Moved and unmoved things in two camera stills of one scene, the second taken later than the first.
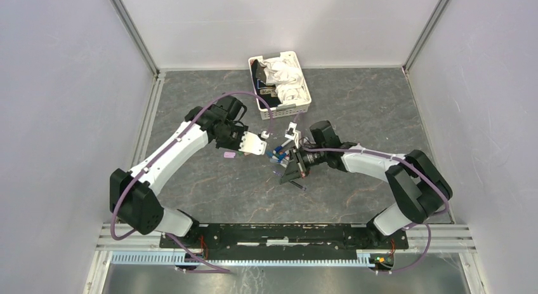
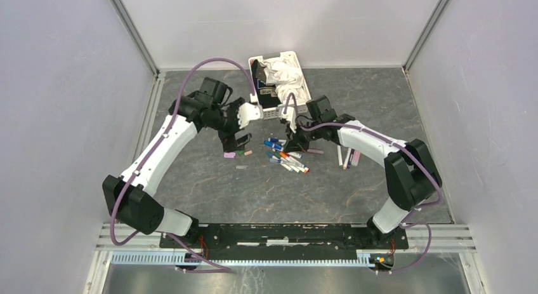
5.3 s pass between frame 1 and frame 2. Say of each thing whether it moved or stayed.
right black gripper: moved
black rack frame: stayed
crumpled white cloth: stayed
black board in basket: stayed
